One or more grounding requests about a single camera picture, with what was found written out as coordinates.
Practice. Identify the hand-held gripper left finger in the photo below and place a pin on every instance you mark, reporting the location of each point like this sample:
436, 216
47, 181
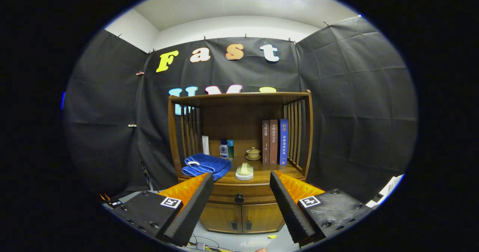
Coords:
192, 211

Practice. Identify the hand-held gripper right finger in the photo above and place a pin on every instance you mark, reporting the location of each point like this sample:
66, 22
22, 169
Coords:
290, 211

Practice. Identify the cream sponge scrubber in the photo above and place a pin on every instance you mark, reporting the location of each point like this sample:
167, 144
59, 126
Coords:
245, 169

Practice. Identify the wooden cabinet door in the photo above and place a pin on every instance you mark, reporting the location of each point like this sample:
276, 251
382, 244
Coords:
262, 216
220, 217

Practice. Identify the wooden countertop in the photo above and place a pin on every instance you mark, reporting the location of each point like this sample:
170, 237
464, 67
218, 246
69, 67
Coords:
277, 171

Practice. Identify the wooden cabinet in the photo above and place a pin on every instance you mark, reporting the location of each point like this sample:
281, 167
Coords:
232, 121

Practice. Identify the small white device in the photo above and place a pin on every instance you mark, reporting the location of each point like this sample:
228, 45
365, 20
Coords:
200, 246

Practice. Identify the blue folded towel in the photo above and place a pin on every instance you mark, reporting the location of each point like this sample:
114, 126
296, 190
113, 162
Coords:
206, 164

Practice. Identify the white tube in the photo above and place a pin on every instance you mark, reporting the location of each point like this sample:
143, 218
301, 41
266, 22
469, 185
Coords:
206, 145

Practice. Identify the white and blue bottle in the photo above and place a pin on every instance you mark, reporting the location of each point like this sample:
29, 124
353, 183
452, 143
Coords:
223, 151

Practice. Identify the blue book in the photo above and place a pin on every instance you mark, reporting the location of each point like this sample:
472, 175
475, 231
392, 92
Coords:
283, 143

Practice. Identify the beige lidded tea cup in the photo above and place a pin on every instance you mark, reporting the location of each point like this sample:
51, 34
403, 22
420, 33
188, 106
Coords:
253, 154

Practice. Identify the reddish brown book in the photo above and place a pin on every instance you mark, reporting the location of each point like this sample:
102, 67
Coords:
274, 143

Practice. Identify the teal bottle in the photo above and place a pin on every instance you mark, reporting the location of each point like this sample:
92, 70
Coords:
230, 150

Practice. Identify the dark brown book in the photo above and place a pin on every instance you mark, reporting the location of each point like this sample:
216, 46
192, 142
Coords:
266, 143

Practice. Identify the black electronic device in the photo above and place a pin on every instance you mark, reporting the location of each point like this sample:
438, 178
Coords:
111, 202

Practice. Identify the white paper sheet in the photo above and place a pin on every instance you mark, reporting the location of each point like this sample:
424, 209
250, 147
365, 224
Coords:
387, 190

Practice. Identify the black backdrop cloth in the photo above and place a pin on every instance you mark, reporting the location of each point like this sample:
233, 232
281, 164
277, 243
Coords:
355, 95

